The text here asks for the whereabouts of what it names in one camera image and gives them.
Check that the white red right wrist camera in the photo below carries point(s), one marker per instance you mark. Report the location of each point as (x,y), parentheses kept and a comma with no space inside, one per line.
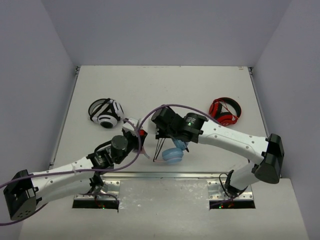
(143,133)

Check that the red black headphones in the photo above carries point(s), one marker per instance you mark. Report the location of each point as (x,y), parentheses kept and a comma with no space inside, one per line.
(225,110)

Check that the white black headphones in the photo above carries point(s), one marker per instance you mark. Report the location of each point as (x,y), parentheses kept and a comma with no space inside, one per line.
(106,112)

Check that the pink blue cat-ear headphones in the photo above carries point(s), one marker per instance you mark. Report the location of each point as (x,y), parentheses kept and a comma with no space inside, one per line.
(171,155)

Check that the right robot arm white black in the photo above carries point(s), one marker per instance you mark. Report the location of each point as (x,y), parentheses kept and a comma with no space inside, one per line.
(265,154)

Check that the metal rail front table edge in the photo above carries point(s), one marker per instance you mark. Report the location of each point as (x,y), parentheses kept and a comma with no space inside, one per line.
(148,174)

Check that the right metal mounting bracket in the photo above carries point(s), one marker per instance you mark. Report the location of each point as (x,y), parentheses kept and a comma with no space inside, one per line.
(216,192)

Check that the metal mounting bracket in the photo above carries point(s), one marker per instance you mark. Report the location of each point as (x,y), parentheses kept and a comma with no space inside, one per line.
(216,192)
(109,192)

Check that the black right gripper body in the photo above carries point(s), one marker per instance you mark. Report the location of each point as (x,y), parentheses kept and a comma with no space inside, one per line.
(166,133)

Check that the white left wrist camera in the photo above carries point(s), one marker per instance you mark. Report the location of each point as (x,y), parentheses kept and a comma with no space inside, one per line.
(130,127)

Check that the left metal mounting bracket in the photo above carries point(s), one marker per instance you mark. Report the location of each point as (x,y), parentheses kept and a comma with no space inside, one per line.
(109,192)

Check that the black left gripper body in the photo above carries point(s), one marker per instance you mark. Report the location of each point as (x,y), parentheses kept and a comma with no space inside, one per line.
(136,137)

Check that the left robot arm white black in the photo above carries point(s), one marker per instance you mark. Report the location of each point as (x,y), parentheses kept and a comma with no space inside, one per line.
(28,191)

